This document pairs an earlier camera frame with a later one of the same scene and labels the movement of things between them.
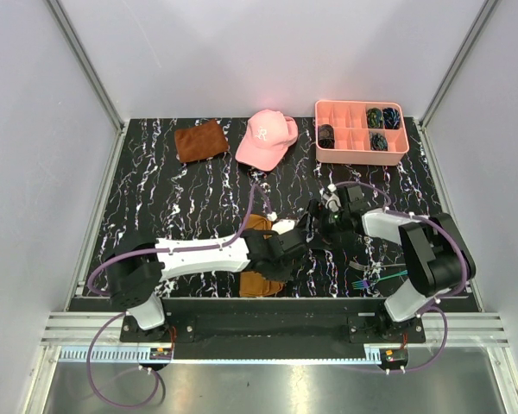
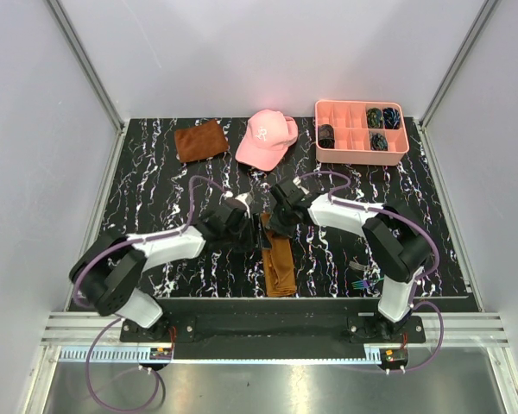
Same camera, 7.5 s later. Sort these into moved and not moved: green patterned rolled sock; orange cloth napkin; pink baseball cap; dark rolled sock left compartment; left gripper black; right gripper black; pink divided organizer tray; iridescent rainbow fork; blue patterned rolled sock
Moved: right gripper black; left gripper black; orange cloth napkin
Not moved: iridescent rainbow fork; blue patterned rolled sock; pink baseball cap; pink divided organizer tray; dark rolled sock left compartment; green patterned rolled sock
